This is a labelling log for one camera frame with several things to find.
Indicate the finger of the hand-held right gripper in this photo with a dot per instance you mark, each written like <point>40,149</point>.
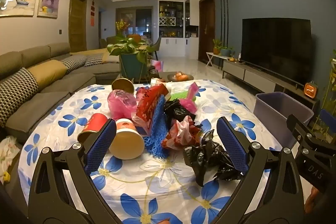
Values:
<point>296,123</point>
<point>328,120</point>

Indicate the orange clock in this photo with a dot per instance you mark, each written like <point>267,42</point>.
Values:
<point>311,89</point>

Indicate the grey sofa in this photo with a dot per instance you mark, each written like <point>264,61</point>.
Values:
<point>52,90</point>

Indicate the pink gift bag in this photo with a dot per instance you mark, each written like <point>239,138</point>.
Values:
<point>158,65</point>

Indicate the dark coffee table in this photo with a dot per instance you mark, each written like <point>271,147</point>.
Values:
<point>165,74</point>

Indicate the pink plastic bag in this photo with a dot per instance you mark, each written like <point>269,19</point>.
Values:
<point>120,104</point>

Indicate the yellow flowers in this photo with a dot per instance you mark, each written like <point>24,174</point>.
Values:
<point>122,26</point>

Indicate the white snack cup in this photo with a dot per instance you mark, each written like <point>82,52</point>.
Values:
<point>158,81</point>

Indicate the white display cabinet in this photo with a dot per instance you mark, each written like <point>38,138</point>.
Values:
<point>173,43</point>

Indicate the orange chair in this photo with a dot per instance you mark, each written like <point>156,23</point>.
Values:
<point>135,37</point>

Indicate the plant in orange pot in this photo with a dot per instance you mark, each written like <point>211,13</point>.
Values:
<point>216,49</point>

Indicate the yellow cushion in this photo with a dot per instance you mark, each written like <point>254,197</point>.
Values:
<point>47,74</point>

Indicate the small yellow toy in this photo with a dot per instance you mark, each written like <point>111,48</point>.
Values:
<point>5,177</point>

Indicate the small black plastic bag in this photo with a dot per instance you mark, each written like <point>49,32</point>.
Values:
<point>178,111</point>

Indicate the red white plastic bag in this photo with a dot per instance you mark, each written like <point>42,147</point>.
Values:
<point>178,134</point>

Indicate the white paper cup red label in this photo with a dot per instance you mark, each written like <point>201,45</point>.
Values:
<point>126,140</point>

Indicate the potted plant teal planter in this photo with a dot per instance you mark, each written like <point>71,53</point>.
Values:
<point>131,66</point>

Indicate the red wall decorations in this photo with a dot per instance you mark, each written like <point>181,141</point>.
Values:
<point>92,13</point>

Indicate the grey patterned cushion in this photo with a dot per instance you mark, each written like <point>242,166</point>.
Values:
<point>94,58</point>
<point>74,62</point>

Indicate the black television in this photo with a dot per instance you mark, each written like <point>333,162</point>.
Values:
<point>275,48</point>

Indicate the grey dining chair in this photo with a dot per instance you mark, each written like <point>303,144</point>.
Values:
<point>157,45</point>

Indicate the person's right hand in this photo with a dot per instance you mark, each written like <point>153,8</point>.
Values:
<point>312,197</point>

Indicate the plate of oranges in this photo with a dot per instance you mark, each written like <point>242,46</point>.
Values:
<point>181,76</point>

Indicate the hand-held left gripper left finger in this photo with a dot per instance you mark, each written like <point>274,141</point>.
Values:
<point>101,145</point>

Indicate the purple grey plastic bin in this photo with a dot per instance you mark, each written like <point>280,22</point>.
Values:
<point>275,108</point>

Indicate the blue floral tablecloth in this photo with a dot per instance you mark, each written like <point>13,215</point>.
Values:
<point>78,108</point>

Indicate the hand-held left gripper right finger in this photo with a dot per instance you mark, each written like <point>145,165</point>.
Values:
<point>232,145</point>

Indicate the large black plastic bag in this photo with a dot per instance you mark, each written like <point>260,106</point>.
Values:
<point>204,158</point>

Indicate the plant in grey pot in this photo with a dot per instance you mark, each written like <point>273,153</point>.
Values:
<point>225,52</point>

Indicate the grey tv stand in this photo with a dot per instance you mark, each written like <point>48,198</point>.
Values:
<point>252,77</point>

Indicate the white folding table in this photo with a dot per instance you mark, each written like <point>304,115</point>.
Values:
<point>214,55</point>

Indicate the blue mesh net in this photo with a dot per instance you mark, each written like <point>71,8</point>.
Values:
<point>157,121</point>

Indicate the light wooden door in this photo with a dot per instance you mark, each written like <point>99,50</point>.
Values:
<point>77,22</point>

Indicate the glass sliding door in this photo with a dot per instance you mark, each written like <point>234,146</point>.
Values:
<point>136,22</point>

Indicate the red snack packet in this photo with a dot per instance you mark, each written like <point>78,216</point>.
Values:
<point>149,106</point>

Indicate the houndstooth cushion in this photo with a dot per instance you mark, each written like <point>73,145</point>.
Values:
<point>15,93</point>

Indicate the glass jars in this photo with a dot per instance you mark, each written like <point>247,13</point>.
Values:
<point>154,76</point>

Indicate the dark wooden door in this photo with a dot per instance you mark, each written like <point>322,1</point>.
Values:
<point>207,30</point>

